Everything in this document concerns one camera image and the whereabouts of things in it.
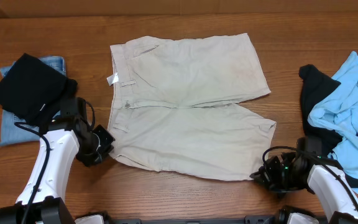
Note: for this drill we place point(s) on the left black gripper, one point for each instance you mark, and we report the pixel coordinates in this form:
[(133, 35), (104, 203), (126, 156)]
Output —
[(107, 146)]

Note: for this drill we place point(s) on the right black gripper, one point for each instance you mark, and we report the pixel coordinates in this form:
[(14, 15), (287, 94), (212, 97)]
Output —
[(267, 175)]

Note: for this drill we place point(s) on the beige khaki shorts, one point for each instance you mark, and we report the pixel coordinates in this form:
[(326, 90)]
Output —
[(177, 106)]

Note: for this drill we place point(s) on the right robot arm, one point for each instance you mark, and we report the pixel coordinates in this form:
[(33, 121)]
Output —
[(324, 178)]

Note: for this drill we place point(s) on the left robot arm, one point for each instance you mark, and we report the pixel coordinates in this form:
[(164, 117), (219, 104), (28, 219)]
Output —
[(69, 136)]

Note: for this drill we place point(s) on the folded black garment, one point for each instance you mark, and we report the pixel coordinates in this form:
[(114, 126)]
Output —
[(32, 90)]

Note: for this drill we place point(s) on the folded blue denim jeans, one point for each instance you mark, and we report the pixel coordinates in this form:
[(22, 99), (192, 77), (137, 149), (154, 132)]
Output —
[(11, 134)]

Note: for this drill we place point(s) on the light blue shirt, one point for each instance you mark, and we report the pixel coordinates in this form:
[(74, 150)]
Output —
[(339, 112)]

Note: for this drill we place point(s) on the black Nike t-shirt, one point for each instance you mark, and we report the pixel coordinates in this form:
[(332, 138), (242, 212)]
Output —
[(316, 87)]

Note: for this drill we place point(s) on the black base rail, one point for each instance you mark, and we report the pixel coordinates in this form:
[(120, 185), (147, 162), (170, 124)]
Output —
[(249, 219)]

